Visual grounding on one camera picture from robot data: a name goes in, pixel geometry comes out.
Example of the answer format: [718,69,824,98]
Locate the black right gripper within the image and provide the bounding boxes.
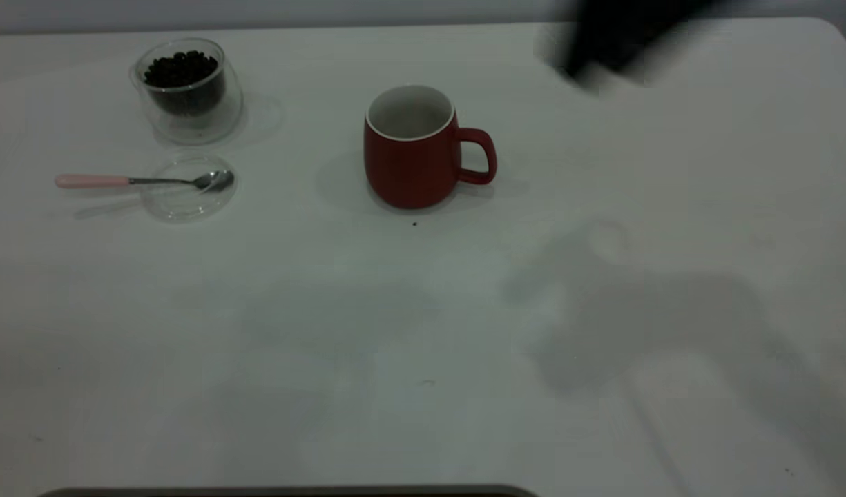
[537,0,727,90]

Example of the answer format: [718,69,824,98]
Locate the red ceramic mug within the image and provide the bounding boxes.
[363,84,498,210]

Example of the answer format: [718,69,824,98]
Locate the pink handled metal spoon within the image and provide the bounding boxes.
[55,170,235,193]

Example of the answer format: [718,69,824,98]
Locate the dark coffee beans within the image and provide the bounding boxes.
[144,51,227,116]

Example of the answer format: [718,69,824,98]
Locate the clear glass lid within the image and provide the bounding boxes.
[140,153,238,223]

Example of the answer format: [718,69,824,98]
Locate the clear glass jar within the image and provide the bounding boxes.
[128,38,244,146]

